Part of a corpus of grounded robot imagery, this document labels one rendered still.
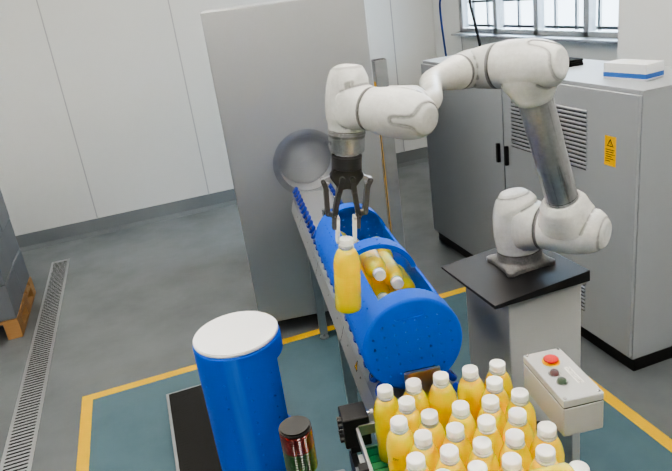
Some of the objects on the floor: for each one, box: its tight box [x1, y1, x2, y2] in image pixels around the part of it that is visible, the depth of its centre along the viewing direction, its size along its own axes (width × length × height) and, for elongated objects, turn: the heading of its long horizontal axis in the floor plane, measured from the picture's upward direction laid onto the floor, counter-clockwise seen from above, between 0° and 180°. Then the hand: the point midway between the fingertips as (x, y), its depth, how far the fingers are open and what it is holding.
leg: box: [307, 254, 329, 340], centre depth 381 cm, size 6×6×63 cm
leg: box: [337, 335, 358, 404], centre depth 290 cm, size 6×6×63 cm
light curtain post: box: [371, 58, 405, 249], centre depth 317 cm, size 6×6×170 cm
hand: (346, 229), depth 161 cm, fingers closed on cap, 4 cm apart
